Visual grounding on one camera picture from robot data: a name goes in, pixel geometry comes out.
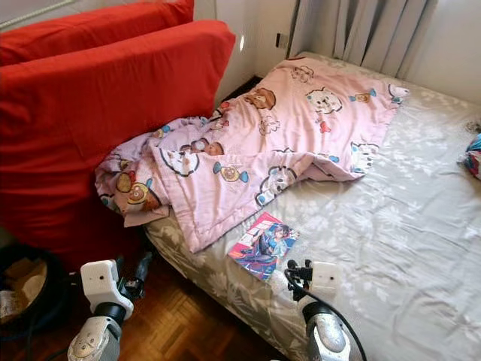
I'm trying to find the anime cover comic book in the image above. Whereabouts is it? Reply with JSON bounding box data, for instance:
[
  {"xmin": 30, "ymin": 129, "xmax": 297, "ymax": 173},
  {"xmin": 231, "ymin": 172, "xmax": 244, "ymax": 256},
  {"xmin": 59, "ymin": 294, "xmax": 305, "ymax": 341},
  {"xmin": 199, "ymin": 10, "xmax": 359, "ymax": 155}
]
[{"xmin": 228, "ymin": 211, "xmax": 301, "ymax": 282}]

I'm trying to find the black waste bin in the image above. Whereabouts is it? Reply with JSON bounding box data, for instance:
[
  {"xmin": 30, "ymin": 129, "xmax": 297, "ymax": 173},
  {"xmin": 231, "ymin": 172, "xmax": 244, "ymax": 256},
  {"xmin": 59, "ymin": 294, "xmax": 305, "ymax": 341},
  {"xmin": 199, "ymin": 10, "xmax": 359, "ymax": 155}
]
[{"xmin": 0, "ymin": 242, "xmax": 72, "ymax": 339}]

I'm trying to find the bed with grey floral sheet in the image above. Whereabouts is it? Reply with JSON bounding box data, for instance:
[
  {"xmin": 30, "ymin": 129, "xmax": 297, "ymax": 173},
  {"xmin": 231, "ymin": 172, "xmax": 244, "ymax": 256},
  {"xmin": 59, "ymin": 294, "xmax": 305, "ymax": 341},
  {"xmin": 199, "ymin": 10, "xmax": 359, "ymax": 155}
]
[{"xmin": 143, "ymin": 51, "xmax": 481, "ymax": 361}]

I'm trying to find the pink cartoon print blanket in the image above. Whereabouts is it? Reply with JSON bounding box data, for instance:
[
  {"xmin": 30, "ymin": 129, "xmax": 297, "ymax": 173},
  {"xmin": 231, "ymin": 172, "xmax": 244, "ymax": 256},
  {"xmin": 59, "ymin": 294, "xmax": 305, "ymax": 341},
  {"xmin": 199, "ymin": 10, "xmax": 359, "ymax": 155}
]
[{"xmin": 94, "ymin": 56, "xmax": 410, "ymax": 253}]

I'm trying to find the large red cushion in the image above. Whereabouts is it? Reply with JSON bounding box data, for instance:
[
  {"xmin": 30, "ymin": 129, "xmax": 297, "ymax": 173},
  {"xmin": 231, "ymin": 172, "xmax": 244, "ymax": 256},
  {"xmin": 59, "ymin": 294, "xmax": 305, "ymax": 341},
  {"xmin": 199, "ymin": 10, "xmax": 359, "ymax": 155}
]
[
  {"xmin": 0, "ymin": 19, "xmax": 237, "ymax": 268},
  {"xmin": 0, "ymin": 0, "xmax": 195, "ymax": 67}
]

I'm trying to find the colourful patterned cloth item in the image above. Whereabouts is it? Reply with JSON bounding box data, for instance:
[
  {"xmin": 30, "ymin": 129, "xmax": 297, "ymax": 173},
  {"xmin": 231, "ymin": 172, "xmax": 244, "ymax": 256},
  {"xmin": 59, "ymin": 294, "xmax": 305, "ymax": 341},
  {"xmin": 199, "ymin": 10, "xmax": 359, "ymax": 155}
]
[{"xmin": 462, "ymin": 132, "xmax": 481, "ymax": 181}]

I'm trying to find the grey curtain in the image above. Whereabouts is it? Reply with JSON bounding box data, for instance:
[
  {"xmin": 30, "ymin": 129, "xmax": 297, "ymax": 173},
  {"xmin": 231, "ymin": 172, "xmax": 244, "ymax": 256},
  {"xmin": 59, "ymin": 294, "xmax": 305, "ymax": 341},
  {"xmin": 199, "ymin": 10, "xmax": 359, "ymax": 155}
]
[{"xmin": 293, "ymin": 0, "xmax": 438, "ymax": 76}]

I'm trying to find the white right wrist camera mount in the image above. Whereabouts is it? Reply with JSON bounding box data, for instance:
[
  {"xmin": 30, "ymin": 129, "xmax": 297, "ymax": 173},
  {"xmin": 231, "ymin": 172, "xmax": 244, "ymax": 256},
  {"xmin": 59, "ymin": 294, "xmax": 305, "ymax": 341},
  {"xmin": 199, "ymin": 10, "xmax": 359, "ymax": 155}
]
[{"xmin": 308, "ymin": 262, "xmax": 340, "ymax": 302}]

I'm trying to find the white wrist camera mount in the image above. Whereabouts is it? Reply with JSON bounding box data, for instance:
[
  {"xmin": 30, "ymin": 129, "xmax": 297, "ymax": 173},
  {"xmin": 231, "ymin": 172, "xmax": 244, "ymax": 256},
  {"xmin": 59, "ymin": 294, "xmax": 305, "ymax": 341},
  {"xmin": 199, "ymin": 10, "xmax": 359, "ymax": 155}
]
[
  {"xmin": 80, "ymin": 259, "xmax": 130, "ymax": 317},
  {"xmin": 308, "ymin": 262, "xmax": 340, "ymax": 302}
]

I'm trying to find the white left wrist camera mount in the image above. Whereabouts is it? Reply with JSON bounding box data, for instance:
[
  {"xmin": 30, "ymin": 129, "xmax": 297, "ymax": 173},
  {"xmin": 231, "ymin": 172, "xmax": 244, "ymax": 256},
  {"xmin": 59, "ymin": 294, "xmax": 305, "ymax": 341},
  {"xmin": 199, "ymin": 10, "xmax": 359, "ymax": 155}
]
[{"xmin": 80, "ymin": 259, "xmax": 130, "ymax": 317}]

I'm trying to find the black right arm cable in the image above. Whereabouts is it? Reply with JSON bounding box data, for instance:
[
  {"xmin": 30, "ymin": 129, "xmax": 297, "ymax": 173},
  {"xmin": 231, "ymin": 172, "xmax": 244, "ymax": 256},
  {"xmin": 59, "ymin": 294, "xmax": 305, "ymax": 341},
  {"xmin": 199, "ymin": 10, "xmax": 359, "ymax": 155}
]
[{"xmin": 286, "ymin": 271, "xmax": 369, "ymax": 361}]

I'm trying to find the white window frame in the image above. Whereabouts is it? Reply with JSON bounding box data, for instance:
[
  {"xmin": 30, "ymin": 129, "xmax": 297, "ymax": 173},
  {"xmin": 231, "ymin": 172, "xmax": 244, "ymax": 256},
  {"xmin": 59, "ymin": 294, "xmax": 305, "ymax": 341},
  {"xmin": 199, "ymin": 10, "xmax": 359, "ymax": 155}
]
[{"xmin": 0, "ymin": 0, "xmax": 76, "ymax": 31}]

